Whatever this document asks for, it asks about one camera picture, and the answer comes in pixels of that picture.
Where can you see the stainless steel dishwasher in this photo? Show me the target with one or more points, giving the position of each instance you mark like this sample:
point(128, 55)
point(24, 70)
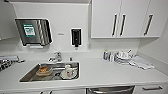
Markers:
point(110, 90)

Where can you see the black soap dispenser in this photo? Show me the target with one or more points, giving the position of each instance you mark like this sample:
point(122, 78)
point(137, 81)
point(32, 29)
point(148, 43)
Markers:
point(76, 37)

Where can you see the small chrome soap pump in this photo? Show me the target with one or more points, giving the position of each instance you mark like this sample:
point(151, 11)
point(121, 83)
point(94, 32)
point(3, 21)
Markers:
point(70, 58)

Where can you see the blue dish soap bottle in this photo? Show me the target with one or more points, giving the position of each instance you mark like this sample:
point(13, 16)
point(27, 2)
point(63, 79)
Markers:
point(105, 55)

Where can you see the white mug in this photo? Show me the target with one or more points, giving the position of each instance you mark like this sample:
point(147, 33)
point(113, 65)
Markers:
point(68, 69)

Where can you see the small white bottle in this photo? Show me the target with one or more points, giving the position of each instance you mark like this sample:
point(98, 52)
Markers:
point(111, 57)

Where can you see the white patterned bowl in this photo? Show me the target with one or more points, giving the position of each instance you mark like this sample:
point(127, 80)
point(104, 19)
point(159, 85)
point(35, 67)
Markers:
point(73, 74)

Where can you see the chrome sink faucet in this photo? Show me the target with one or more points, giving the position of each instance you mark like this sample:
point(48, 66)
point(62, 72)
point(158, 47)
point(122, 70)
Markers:
point(56, 56)

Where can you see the orange sponge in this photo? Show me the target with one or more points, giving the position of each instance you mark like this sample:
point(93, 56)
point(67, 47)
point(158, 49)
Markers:
point(43, 69)

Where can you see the grey bowl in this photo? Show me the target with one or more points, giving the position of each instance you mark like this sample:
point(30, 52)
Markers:
point(43, 73)

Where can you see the grey paper towel dispenser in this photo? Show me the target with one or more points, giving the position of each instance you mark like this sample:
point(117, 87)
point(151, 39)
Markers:
point(33, 31)

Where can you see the stack of white dishes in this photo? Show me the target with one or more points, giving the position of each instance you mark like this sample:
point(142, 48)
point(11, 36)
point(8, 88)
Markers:
point(141, 63)

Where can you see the white base cabinet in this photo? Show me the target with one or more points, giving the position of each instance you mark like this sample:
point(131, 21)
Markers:
point(43, 91)

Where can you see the steel kitchen sink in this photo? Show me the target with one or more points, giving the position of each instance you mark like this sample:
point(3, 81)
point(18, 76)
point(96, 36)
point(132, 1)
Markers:
point(28, 77)

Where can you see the white drawer unit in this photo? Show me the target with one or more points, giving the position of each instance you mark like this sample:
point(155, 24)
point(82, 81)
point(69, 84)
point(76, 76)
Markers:
point(151, 89)

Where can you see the white wall outlet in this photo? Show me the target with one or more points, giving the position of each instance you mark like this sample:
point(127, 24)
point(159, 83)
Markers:
point(89, 45)

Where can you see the small grey wall label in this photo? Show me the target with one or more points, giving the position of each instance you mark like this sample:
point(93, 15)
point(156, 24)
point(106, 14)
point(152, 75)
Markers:
point(60, 33)

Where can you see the white three-door wall cabinet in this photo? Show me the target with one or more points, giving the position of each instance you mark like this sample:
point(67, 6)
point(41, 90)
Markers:
point(130, 18)

